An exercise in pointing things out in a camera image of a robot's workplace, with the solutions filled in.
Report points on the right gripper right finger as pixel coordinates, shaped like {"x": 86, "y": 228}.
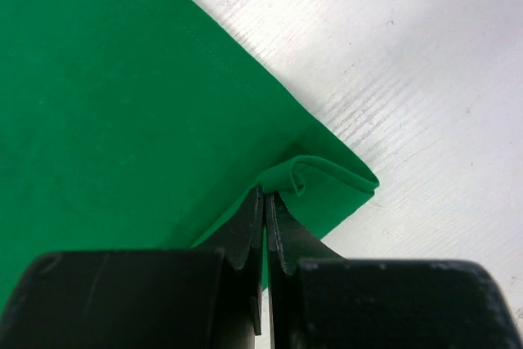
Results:
{"x": 288, "y": 244}

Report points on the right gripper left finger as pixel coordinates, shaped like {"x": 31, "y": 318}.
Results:
{"x": 226, "y": 289}

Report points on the green t shirt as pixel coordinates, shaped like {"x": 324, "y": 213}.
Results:
{"x": 142, "y": 124}

